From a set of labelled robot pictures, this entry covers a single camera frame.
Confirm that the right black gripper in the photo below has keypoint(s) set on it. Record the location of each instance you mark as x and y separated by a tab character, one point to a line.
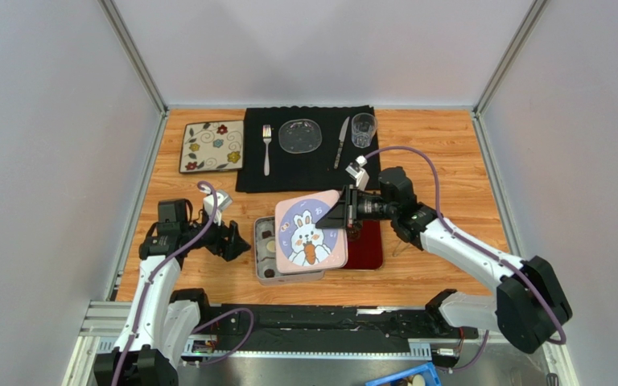
350	207

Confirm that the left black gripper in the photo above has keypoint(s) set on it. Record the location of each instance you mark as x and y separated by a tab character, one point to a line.
230	248

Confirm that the white shell chocolate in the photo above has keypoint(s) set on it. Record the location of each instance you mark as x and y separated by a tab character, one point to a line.
271	246

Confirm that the silver chocolate tin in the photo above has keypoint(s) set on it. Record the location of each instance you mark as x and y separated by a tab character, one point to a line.
263	259

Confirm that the silver tin lid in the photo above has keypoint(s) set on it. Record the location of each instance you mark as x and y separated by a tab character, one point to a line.
302	247

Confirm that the pink metal tongs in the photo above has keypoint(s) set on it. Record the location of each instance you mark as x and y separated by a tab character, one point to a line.
400	248

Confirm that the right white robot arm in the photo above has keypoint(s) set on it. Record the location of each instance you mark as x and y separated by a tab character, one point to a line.
527	304

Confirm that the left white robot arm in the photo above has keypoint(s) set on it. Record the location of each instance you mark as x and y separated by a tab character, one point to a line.
149	348

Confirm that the red lacquer tray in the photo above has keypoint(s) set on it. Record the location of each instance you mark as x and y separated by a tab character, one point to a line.
367	252

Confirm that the silver table knife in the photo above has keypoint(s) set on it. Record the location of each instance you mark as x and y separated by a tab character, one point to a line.
341	138

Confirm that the black cloth placemat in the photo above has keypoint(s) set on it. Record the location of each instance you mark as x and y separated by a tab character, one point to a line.
298	172

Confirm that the floral square plate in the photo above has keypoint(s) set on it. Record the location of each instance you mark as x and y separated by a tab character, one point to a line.
212	146

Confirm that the clear glass plate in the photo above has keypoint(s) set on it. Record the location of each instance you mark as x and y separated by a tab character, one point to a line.
300	136

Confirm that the clear drinking glass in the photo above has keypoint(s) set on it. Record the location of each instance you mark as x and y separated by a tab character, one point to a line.
364	127

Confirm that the silver fork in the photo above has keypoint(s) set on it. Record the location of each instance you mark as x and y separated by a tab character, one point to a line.
267	139

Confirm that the blue plastic crate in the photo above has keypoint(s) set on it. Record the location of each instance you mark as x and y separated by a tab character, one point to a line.
425	374

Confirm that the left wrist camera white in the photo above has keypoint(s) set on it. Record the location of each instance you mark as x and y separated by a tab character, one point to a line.
215	203

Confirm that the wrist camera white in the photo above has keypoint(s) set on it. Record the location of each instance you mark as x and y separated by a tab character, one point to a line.
215	203
357	171

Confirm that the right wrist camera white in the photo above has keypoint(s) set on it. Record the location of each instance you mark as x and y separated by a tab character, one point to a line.
357	171

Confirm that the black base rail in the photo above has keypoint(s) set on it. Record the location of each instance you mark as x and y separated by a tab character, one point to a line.
322	331

